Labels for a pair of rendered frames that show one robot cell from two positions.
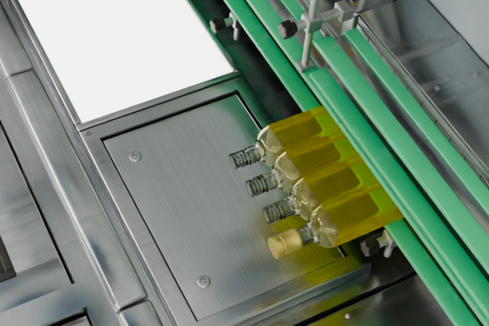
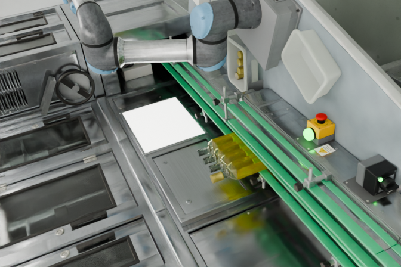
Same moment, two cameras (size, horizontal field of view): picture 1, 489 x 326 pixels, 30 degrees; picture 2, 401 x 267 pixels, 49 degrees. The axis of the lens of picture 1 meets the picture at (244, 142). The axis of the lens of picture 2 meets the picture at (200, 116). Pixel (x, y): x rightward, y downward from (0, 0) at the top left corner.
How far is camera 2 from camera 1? 0.58 m
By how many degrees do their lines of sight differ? 19
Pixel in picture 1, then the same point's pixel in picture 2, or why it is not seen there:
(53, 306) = (129, 214)
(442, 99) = (273, 117)
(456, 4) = (279, 86)
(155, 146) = (172, 158)
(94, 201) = (147, 177)
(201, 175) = (190, 167)
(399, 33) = (258, 99)
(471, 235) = (283, 158)
